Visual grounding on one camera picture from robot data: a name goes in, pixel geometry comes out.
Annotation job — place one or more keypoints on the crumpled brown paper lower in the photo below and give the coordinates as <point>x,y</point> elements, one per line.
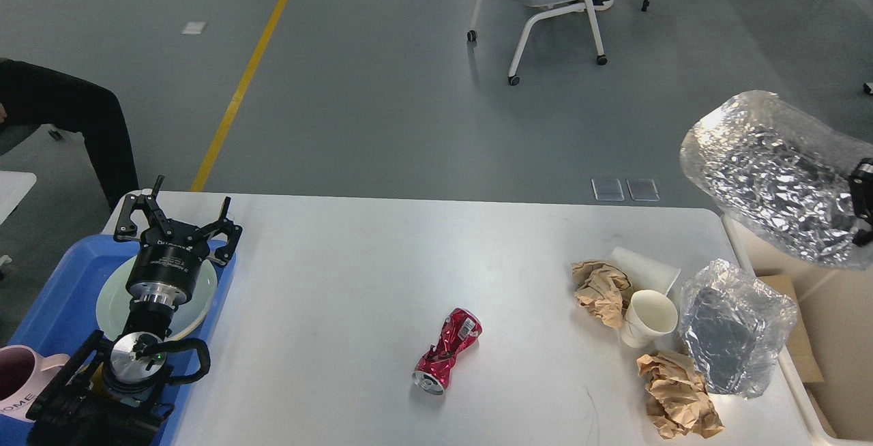
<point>678,402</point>

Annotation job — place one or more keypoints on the green plate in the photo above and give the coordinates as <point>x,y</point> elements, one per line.
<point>112,306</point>

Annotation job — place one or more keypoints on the crumpled brown paper upper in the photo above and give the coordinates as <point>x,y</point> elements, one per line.
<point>603,289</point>

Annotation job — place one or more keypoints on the crumpled brown paper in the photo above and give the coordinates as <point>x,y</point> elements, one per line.
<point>678,402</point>
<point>603,289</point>

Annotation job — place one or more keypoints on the beige plastic bin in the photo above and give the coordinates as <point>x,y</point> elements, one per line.
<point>836,308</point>

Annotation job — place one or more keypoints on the white paper cup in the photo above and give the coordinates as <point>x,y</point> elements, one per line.
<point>650,315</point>

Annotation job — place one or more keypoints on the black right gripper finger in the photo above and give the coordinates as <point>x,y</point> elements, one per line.
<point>863,237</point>
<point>860,188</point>

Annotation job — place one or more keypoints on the dark seated figure left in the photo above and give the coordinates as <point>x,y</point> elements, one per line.
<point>32,96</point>

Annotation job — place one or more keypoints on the clear plastic wrap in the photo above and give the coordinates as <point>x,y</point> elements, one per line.
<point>734,326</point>

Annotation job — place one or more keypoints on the aluminium foil tray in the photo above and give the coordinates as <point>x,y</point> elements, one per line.
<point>782,174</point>

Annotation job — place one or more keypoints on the crushed red soda can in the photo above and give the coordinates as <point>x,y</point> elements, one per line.
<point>460,330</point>

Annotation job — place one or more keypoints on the dark teal mug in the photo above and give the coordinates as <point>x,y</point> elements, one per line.
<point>98,383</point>

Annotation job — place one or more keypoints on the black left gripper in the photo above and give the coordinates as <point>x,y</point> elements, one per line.
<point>169,265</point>

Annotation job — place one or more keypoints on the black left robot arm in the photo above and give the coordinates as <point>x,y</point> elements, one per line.
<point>119,386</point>

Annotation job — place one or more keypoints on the pink HOME mug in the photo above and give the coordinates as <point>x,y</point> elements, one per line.
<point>24,375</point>

